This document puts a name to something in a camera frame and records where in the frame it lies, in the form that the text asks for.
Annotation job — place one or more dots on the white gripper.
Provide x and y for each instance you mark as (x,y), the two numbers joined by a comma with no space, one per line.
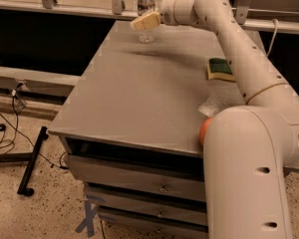
(167,11)

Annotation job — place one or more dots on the clear plastic water bottle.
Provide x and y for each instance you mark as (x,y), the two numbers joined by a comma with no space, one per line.
(145,36)

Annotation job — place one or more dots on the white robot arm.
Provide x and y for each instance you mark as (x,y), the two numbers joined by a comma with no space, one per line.
(247,148)

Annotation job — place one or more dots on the green and yellow sponge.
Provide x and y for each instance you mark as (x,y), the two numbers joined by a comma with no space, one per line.
(218,69)

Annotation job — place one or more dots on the grey drawer cabinet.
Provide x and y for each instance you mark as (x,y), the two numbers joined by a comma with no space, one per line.
(144,104)

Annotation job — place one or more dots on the red apple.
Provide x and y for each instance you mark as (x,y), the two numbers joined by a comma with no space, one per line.
(203,130)

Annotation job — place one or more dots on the top grey drawer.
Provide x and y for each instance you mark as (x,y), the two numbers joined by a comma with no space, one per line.
(134,177)

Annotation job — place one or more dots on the grey drawer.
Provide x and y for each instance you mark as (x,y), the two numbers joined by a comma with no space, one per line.
(158,225)
(159,206)
(134,177)

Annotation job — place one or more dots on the black metal stand base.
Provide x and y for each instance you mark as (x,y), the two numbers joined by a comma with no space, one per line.
(28,157)

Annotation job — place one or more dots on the middle grey drawer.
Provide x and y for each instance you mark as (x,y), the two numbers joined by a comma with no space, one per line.
(159,206)

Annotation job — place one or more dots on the blue tape cross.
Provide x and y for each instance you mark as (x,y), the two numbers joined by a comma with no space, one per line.
(87,224)

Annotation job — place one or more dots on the bottom grey drawer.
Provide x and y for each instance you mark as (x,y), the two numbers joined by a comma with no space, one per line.
(158,225)

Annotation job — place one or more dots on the grey metal rail frame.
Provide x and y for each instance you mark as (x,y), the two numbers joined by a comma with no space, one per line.
(73,7)

